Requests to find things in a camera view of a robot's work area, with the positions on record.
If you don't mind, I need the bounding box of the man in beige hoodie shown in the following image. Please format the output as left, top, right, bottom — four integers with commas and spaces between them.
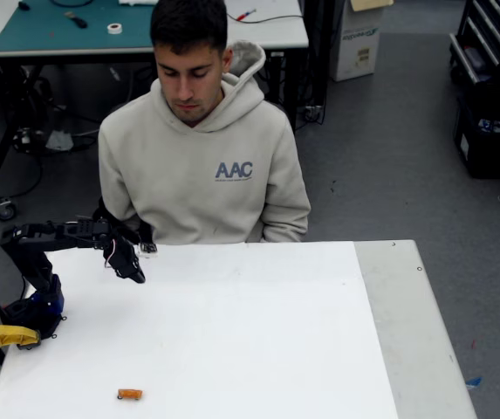
97, 0, 312, 244

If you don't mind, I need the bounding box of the white table sheet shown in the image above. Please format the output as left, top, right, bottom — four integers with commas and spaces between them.
0, 240, 401, 419

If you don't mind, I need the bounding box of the grey caster wheel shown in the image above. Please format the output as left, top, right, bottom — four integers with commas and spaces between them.
0, 198, 18, 222

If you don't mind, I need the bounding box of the yellow bar clamp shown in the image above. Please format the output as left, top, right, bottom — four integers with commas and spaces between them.
0, 324, 42, 353

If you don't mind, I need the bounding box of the black utility knife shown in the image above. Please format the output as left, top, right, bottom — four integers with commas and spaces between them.
63, 10, 88, 30

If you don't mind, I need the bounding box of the green cutting mat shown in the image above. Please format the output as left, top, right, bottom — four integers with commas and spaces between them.
0, 0, 163, 52

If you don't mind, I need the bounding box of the white cardboard box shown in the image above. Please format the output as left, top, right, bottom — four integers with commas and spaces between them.
328, 0, 395, 83

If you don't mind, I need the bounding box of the black storage bin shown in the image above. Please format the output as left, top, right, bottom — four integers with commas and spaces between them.
453, 93, 500, 180

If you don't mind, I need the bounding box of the black drawer rack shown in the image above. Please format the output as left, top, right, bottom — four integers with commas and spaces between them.
448, 0, 500, 86

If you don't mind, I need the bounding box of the red and black cable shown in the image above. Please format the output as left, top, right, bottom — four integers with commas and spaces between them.
225, 8, 305, 24

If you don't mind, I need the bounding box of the white workbench black frame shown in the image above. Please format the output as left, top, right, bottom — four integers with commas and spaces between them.
0, 0, 311, 222

